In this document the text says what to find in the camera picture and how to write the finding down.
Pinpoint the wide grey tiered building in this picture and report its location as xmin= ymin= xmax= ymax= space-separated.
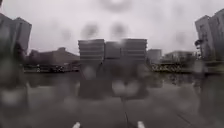
xmin=77 ymin=38 xmax=148 ymax=64

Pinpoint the wet grey paved plaza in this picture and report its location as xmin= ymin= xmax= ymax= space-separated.
xmin=0 ymin=69 xmax=224 ymax=128

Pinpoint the low building with sloped roof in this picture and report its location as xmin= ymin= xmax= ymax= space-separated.
xmin=26 ymin=46 xmax=81 ymax=68

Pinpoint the low distant building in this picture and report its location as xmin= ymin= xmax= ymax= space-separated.
xmin=147 ymin=48 xmax=198 ymax=64

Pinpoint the robot's own part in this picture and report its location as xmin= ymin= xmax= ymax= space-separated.
xmin=137 ymin=120 xmax=147 ymax=128
xmin=71 ymin=121 xmax=81 ymax=128

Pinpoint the tall grey building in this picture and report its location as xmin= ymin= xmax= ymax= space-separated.
xmin=0 ymin=12 xmax=33 ymax=56
xmin=194 ymin=8 xmax=224 ymax=63

